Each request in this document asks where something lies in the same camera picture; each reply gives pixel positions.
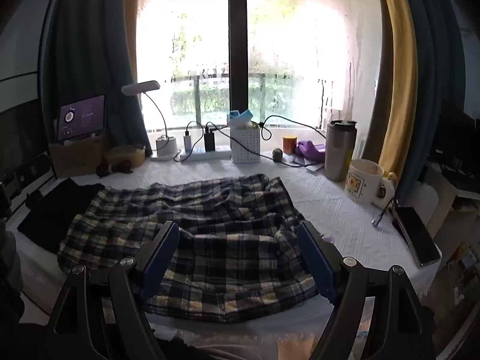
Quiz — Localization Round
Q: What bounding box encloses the dark window frame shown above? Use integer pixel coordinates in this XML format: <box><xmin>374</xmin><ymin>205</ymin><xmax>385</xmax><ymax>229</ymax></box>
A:
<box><xmin>228</xmin><ymin>0</ymin><xmax>250</xmax><ymax>115</ymax></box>

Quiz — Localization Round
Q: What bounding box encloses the white power strip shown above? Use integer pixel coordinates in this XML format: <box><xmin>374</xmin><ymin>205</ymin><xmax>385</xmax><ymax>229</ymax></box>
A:
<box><xmin>180</xmin><ymin>145</ymin><xmax>232</xmax><ymax>162</ymax></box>

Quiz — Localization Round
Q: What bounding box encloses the teal curtain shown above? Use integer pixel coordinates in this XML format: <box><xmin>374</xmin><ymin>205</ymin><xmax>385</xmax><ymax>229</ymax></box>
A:
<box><xmin>39</xmin><ymin>0</ymin><xmax>151</xmax><ymax>158</ymax></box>
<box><xmin>397</xmin><ymin>0</ymin><xmax>469</xmax><ymax>199</ymax></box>

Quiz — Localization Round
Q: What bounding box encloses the yellow curtain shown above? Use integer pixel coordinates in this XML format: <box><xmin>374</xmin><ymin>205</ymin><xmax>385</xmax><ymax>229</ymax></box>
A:
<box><xmin>125</xmin><ymin>0</ymin><xmax>141</xmax><ymax>83</ymax></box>
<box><xmin>369</xmin><ymin>0</ymin><xmax>419</xmax><ymax>184</ymax></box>

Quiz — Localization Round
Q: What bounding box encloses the white cartoon mug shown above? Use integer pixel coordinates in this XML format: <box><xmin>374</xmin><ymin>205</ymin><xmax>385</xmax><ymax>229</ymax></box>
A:
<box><xmin>344</xmin><ymin>158</ymin><xmax>395</xmax><ymax>207</ymax></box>

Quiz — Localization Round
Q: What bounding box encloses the white desk lamp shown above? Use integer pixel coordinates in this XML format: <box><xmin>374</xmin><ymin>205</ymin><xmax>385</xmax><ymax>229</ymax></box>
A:
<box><xmin>121</xmin><ymin>80</ymin><xmax>182</xmax><ymax>162</ymax></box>

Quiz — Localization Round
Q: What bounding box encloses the silver metal stick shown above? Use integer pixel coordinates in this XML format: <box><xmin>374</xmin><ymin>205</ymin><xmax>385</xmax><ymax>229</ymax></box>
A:
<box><xmin>371</xmin><ymin>199</ymin><xmax>394</xmax><ymax>227</ymax></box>

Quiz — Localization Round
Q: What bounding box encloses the black smartphone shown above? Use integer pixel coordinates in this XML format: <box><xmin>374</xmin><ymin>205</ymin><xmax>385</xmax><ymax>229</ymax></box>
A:
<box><xmin>392</xmin><ymin>206</ymin><xmax>442</xmax><ymax>269</ymax></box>

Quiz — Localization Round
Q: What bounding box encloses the black cloth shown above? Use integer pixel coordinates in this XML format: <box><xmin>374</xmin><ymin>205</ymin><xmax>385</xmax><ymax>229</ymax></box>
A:
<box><xmin>17</xmin><ymin>178</ymin><xmax>106</xmax><ymax>256</ymax></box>

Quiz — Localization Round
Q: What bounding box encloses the blue tissue pack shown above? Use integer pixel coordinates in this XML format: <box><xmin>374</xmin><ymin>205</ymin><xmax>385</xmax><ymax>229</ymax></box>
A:
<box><xmin>227</xmin><ymin>109</ymin><xmax>259</xmax><ymax>130</ymax></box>

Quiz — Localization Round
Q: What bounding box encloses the cardboard box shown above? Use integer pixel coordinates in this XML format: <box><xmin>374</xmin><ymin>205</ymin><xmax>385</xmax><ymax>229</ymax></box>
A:
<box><xmin>49</xmin><ymin>131</ymin><xmax>110</xmax><ymax>179</ymax></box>

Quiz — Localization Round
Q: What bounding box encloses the yellow plastic container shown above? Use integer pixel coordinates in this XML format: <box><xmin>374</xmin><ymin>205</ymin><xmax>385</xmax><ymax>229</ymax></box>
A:
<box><xmin>104</xmin><ymin>144</ymin><xmax>146</xmax><ymax>167</ymax></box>

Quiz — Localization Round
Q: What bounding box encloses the blue plaid shirt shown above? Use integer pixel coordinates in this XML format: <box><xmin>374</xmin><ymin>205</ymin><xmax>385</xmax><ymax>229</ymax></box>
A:
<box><xmin>57</xmin><ymin>173</ymin><xmax>319</xmax><ymax>325</ymax></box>

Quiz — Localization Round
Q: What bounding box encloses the tablet with purple screen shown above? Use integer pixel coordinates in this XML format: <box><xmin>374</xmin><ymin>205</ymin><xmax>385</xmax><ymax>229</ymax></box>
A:
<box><xmin>57</xmin><ymin>95</ymin><xmax>106</xmax><ymax>141</ymax></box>

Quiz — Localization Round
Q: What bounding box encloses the purple cloth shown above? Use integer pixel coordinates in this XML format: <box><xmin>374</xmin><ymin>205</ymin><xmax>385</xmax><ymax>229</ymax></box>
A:
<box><xmin>295</xmin><ymin>140</ymin><xmax>327</xmax><ymax>162</ymax></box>

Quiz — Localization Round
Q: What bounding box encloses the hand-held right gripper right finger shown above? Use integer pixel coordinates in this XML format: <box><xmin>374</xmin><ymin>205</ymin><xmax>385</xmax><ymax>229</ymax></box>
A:
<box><xmin>297</xmin><ymin>220</ymin><xmax>437</xmax><ymax>360</ymax></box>

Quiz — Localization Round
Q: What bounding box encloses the white textured tablecloth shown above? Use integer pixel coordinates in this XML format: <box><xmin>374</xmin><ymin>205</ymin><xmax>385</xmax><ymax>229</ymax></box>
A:
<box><xmin>7</xmin><ymin>155</ymin><xmax>443</xmax><ymax>346</ymax></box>

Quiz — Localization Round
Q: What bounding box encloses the black cable bundle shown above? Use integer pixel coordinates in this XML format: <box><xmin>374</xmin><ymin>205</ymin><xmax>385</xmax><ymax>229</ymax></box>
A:
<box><xmin>95</xmin><ymin>159</ymin><xmax>134</xmax><ymax>177</ymax></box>

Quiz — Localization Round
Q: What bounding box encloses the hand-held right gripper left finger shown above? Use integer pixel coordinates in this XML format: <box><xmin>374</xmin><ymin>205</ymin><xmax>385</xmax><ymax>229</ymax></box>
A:
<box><xmin>47</xmin><ymin>220</ymin><xmax>181</xmax><ymax>360</ymax></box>

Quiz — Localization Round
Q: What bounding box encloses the dark grey charger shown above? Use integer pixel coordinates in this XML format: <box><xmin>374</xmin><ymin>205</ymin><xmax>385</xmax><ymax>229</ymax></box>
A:
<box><xmin>203</xmin><ymin>127</ymin><xmax>217</xmax><ymax>152</ymax></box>

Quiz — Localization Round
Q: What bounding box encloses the black monitor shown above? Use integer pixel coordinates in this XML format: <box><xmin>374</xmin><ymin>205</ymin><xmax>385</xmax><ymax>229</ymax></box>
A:
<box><xmin>0</xmin><ymin>71</ymin><xmax>49</xmax><ymax>181</ymax></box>

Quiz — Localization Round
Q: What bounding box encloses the white perforated basket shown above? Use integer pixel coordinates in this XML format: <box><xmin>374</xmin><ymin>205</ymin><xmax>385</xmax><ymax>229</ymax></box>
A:
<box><xmin>230</xmin><ymin>127</ymin><xmax>261</xmax><ymax>164</ymax></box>

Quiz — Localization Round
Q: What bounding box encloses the balcony railing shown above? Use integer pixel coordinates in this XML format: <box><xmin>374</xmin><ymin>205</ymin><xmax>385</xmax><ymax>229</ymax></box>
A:
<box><xmin>170</xmin><ymin>64</ymin><xmax>338</xmax><ymax>121</ymax></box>

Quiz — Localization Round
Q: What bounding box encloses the steel tumbler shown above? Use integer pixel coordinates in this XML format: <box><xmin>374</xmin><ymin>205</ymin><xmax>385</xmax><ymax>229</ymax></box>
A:
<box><xmin>324</xmin><ymin>120</ymin><xmax>357</xmax><ymax>182</ymax></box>

